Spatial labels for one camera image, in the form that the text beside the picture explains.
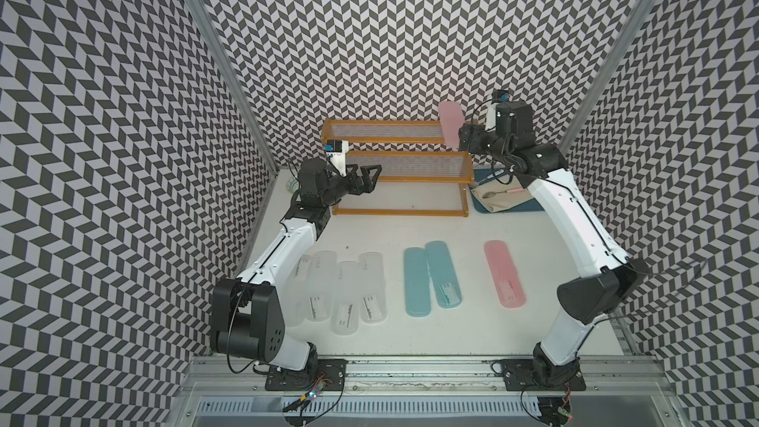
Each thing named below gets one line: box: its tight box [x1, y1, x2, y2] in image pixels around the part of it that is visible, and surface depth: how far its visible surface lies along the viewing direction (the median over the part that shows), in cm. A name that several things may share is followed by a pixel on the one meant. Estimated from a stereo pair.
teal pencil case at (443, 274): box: [424, 241, 463, 309], surface depth 92 cm
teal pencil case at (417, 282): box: [404, 247, 431, 318], surface depth 91 cm
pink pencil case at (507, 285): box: [484, 240, 526, 309], surface depth 91 cm
